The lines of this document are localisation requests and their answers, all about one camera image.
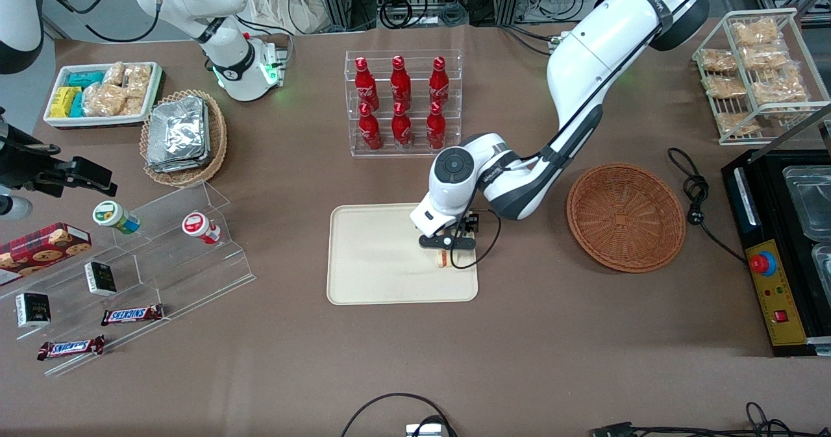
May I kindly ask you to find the oval light wicker basket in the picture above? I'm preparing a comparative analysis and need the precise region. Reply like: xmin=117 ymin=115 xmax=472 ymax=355
xmin=140 ymin=89 xmax=228 ymax=188

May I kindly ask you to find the red emergency stop button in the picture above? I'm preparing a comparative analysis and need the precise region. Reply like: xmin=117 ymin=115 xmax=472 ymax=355
xmin=749 ymin=251 xmax=778 ymax=277

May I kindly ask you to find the bagged fried snack pack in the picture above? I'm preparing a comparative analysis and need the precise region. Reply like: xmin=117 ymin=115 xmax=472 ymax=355
xmin=700 ymin=49 xmax=738 ymax=74
xmin=740 ymin=45 xmax=790 ymax=71
xmin=716 ymin=111 xmax=762 ymax=136
xmin=702 ymin=75 xmax=747 ymax=99
xmin=750 ymin=64 xmax=810 ymax=105
xmin=732 ymin=18 xmax=784 ymax=49

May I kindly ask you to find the round brown wicker basket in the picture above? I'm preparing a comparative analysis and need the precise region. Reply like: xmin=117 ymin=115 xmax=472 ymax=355
xmin=566 ymin=163 xmax=687 ymax=274

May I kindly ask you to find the white wire rack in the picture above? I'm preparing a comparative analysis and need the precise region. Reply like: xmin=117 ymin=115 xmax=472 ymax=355
xmin=691 ymin=7 xmax=831 ymax=147

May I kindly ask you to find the brown Snickers bar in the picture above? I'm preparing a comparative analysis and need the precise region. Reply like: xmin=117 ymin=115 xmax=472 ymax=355
xmin=101 ymin=303 xmax=164 ymax=327
xmin=37 ymin=335 xmax=106 ymax=361

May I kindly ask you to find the black looped cable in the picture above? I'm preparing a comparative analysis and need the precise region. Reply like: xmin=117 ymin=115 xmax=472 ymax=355
xmin=340 ymin=393 xmax=458 ymax=437

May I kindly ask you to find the clear plastic container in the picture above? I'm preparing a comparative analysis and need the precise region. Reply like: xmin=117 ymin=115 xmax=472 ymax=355
xmin=782 ymin=164 xmax=831 ymax=242
xmin=812 ymin=242 xmax=831 ymax=292

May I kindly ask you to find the cream plastic tray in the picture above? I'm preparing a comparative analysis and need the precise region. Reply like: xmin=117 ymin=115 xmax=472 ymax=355
xmin=327 ymin=201 xmax=479 ymax=306

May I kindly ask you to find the red cookie box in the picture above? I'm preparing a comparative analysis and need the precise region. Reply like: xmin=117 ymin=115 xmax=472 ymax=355
xmin=0 ymin=222 xmax=92 ymax=286

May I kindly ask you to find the clear acrylic bottle rack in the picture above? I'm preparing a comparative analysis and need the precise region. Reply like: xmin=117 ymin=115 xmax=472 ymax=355
xmin=345 ymin=50 xmax=463 ymax=158

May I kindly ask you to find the black machine with yellow panel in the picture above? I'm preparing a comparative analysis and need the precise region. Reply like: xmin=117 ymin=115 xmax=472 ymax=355
xmin=721 ymin=148 xmax=831 ymax=358

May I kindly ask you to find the green lid yogurt cup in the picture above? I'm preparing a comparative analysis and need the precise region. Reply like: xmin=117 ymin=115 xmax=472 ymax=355
xmin=92 ymin=200 xmax=141 ymax=235

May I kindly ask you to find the red lid yogurt cup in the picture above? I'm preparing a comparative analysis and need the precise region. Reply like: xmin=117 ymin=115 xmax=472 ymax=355
xmin=181 ymin=211 xmax=221 ymax=245

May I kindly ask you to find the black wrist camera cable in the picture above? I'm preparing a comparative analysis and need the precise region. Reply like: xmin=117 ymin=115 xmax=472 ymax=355
xmin=450 ymin=0 xmax=673 ymax=271

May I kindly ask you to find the white rectangular snack tray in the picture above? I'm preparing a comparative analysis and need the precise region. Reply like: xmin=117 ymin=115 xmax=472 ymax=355
xmin=43 ymin=62 xmax=163 ymax=129

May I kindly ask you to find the silver foil pouch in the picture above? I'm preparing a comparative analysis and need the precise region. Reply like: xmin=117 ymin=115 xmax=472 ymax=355
xmin=146 ymin=144 xmax=212 ymax=174
xmin=148 ymin=95 xmax=208 ymax=165

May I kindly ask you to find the yellow snack pack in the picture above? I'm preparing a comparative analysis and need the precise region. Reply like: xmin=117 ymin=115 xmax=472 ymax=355
xmin=49 ymin=86 xmax=82 ymax=118

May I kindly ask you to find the clear acrylic stepped display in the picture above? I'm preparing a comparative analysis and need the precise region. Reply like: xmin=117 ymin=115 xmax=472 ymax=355
xmin=0 ymin=179 xmax=256 ymax=377

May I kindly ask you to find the red cola bottle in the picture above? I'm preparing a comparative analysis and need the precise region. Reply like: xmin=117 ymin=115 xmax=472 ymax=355
xmin=429 ymin=56 xmax=451 ymax=106
xmin=354 ymin=56 xmax=380 ymax=110
xmin=390 ymin=55 xmax=412 ymax=108
xmin=358 ymin=103 xmax=384 ymax=151
xmin=391 ymin=101 xmax=413 ymax=150
xmin=426 ymin=101 xmax=447 ymax=150

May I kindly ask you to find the grey metal bar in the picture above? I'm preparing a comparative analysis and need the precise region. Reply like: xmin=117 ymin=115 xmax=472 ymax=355
xmin=755 ymin=101 xmax=831 ymax=147

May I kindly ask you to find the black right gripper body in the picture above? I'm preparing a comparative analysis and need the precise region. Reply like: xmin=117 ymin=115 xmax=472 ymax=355
xmin=0 ymin=108 xmax=60 ymax=191

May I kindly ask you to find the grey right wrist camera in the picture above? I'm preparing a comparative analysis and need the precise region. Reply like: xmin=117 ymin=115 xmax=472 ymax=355
xmin=0 ymin=195 xmax=32 ymax=221

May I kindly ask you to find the small black box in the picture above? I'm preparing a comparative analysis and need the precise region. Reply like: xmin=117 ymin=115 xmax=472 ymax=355
xmin=84 ymin=261 xmax=118 ymax=297
xmin=15 ymin=292 xmax=52 ymax=329

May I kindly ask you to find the black power cable with plug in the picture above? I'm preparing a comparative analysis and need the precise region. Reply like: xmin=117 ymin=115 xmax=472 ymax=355
xmin=667 ymin=147 xmax=749 ymax=266

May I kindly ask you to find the black cable with connector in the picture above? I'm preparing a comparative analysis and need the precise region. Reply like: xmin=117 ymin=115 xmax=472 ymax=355
xmin=588 ymin=401 xmax=831 ymax=437

